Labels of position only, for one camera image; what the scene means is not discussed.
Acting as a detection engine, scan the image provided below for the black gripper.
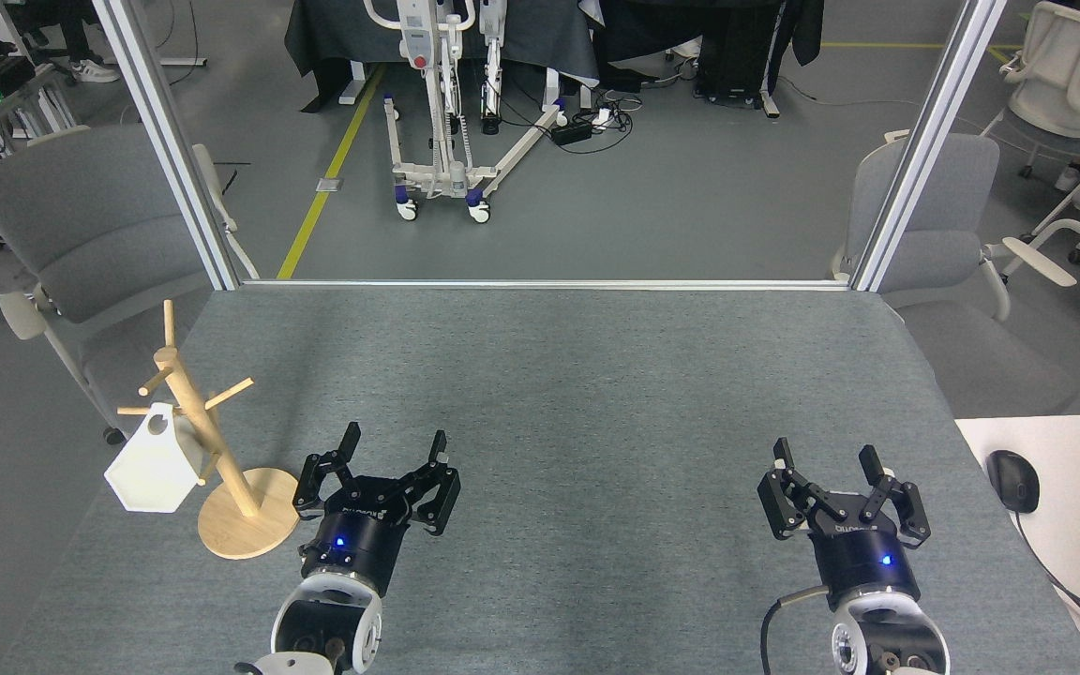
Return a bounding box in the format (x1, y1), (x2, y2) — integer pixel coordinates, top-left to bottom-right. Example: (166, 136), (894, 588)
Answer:
(757, 438), (932, 610)
(292, 423), (461, 597)

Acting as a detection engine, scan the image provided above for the white hexagonal cup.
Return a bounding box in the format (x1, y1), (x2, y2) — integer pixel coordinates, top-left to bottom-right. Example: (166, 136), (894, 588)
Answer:
(104, 403), (203, 514)

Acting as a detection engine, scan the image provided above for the wooden cup rack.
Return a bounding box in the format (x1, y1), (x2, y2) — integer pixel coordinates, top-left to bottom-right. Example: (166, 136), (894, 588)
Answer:
(117, 300), (304, 561)

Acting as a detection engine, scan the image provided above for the black computer mouse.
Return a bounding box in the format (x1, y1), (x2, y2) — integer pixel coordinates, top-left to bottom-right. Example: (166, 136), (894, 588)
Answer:
(986, 450), (1041, 514)

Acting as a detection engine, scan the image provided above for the white desk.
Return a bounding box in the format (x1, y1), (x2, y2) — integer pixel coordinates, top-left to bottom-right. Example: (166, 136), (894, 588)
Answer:
(955, 413), (1080, 675)

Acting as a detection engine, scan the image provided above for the grey upholstered chair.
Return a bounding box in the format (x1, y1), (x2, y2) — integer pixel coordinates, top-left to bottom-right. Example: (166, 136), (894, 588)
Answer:
(831, 131), (1077, 418)
(0, 124), (260, 446)

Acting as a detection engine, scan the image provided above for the black cloth covered table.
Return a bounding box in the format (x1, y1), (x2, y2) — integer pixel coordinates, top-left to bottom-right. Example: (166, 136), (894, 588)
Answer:
(284, 0), (599, 113)

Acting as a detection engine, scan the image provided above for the white stand on wheels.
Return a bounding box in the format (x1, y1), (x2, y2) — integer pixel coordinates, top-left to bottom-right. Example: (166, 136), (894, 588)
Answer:
(364, 0), (567, 224)

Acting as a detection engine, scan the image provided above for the black computer tower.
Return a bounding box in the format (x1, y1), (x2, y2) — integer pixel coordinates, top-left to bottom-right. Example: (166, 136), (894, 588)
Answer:
(696, 7), (777, 106)

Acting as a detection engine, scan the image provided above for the black mouse cable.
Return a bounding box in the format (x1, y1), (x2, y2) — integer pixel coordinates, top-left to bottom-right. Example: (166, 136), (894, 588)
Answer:
(1014, 511), (1080, 657)

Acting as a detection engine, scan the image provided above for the silver aluminium rail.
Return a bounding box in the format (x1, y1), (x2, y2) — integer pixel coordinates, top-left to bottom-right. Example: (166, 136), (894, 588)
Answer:
(240, 278), (852, 292)

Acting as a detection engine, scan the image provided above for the silver aluminium post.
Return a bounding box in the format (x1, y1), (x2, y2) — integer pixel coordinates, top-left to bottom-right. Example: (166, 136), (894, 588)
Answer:
(90, 0), (243, 292)
(849, 0), (1010, 293)

